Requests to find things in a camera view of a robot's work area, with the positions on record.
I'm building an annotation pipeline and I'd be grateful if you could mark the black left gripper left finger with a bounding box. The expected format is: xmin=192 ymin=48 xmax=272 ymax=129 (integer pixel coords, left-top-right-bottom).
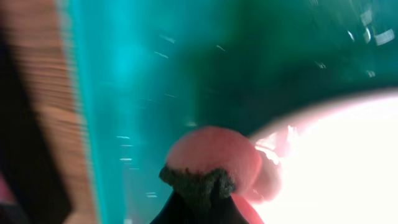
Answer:
xmin=150 ymin=191 xmax=215 ymax=224

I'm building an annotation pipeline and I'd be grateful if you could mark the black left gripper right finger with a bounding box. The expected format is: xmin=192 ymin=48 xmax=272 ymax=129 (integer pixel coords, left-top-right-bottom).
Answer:
xmin=211 ymin=180 xmax=248 ymax=224

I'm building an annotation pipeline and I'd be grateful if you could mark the black and pink sponge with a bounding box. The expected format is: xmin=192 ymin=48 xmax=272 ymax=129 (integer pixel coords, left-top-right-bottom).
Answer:
xmin=159 ymin=125 xmax=282 ymax=224

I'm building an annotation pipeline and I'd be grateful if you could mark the white pink plate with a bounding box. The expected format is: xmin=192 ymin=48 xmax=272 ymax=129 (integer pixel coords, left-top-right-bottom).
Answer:
xmin=251 ymin=88 xmax=397 ymax=224

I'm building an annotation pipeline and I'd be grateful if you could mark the teal plastic tray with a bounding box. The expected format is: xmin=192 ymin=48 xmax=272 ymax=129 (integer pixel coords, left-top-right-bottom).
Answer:
xmin=58 ymin=0 xmax=397 ymax=223

